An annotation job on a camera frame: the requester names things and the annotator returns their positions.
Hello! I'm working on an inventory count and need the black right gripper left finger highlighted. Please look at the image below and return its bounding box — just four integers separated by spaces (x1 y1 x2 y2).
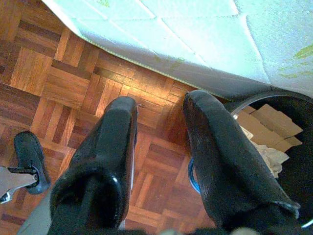
48 96 139 235

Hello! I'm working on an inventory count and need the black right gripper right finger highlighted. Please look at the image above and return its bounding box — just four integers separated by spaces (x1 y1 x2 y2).
182 89 303 235

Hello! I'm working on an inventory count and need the crumpled beige paper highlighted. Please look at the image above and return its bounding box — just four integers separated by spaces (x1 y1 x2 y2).
254 143 291 178

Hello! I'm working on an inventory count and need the pale quilted mattress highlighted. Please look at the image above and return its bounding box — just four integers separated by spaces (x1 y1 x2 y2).
40 0 313 98

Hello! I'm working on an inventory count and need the black robot right foot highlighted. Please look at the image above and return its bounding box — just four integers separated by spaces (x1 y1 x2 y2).
13 131 51 195

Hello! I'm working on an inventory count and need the black round waste bin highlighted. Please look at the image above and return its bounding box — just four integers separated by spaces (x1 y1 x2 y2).
224 88 313 230

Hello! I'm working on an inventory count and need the brown cardboard piece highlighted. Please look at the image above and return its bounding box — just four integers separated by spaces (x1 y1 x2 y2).
236 104 304 152

